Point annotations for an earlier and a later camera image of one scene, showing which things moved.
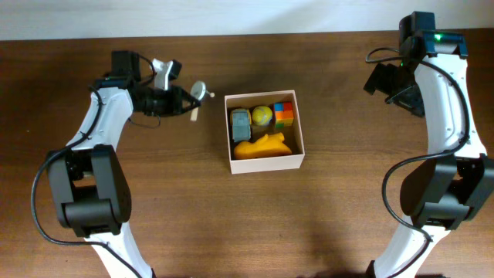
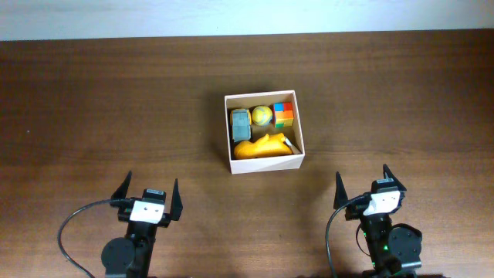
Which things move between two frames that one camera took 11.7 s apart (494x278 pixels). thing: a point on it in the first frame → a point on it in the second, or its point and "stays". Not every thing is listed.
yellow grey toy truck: x=240 y=121 stays
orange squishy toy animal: x=268 y=146 stays
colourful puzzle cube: x=284 y=114 stays
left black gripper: x=177 y=101 → x=175 y=208
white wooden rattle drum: x=197 y=89 → x=295 y=150
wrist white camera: x=160 y=71 → x=147 y=211
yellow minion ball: x=262 y=115 stays
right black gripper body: x=397 y=82 → x=356 y=212
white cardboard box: x=292 y=134 stays
